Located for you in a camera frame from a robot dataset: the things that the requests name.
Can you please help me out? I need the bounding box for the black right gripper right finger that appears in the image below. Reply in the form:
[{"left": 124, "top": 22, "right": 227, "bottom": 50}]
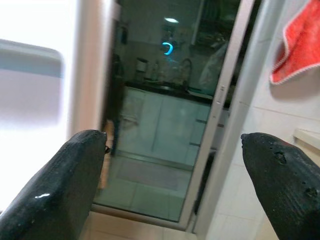
[{"left": 240, "top": 132, "right": 320, "bottom": 240}]

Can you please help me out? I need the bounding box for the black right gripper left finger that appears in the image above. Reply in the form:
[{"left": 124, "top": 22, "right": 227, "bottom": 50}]
[{"left": 0, "top": 129, "right": 109, "bottom": 240}]

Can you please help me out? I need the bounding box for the white fridge door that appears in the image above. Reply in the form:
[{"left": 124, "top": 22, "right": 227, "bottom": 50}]
[{"left": 0, "top": 0, "right": 118, "bottom": 212}]

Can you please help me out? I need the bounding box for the glass sliding door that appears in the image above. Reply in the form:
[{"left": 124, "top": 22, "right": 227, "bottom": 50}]
[{"left": 92, "top": 0, "right": 262, "bottom": 232}]

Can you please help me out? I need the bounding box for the red towel with white trim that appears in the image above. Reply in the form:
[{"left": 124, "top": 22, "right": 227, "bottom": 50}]
[{"left": 269, "top": 0, "right": 320, "bottom": 86}]

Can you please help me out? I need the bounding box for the white door frame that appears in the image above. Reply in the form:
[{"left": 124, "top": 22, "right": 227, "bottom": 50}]
[{"left": 191, "top": 0, "right": 286, "bottom": 236}]

